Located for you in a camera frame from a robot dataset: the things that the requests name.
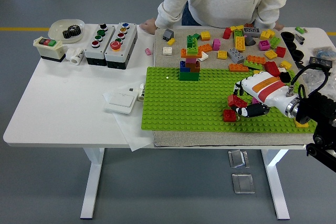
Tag three-button control box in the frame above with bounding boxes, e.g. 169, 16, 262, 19
83, 23, 116, 67

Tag long yellow brick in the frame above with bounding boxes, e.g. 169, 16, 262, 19
235, 36, 247, 52

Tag grey-brown mat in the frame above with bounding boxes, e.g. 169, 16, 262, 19
153, 27, 320, 149

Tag beige red-green switch box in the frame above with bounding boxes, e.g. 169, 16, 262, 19
33, 36, 66, 63

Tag plastic bag blue parts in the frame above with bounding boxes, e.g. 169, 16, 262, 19
312, 46, 336, 60

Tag white paper sheet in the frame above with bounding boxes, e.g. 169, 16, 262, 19
102, 90, 155, 153

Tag long green brick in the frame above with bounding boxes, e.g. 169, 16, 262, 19
243, 60, 265, 70

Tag green studded baseplate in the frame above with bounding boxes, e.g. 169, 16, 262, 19
141, 66, 317, 133

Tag clear plastic bag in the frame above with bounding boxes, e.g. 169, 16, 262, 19
301, 69, 336, 91

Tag light grey brick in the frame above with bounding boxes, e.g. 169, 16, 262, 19
227, 47, 246, 64

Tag white pipe tee fitting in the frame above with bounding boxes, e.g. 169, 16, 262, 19
65, 47, 85, 65

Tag long red brick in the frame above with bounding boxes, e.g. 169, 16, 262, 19
264, 61, 281, 77
227, 94, 248, 108

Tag four-button emergency stop box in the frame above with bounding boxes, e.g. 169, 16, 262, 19
104, 22, 139, 70

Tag small metal tool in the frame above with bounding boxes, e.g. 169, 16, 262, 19
293, 32, 306, 45

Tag multicoloured brick tower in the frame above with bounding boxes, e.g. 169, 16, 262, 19
179, 35, 203, 82

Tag person's right hand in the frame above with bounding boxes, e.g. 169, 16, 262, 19
139, 19, 158, 35

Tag long grey brick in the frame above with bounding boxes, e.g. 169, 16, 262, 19
243, 27, 261, 38

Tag lime green brick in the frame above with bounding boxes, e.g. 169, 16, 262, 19
269, 36, 282, 49

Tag silver floor plate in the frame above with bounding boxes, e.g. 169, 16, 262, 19
227, 150, 250, 168
231, 173, 255, 195

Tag small red square brick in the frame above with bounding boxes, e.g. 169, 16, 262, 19
223, 109, 238, 123

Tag black electronic module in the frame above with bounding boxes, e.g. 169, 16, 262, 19
309, 56, 333, 71

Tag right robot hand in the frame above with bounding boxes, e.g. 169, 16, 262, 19
230, 71, 296, 118

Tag white table leg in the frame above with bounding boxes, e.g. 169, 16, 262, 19
80, 147, 106, 219
261, 150, 291, 220

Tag white plastic bowl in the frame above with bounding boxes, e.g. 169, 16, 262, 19
48, 18, 86, 44

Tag white wall switch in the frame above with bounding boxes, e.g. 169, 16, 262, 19
104, 90, 139, 116

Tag long orange brick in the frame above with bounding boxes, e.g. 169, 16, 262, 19
198, 43, 214, 54
248, 55, 266, 64
228, 63, 249, 73

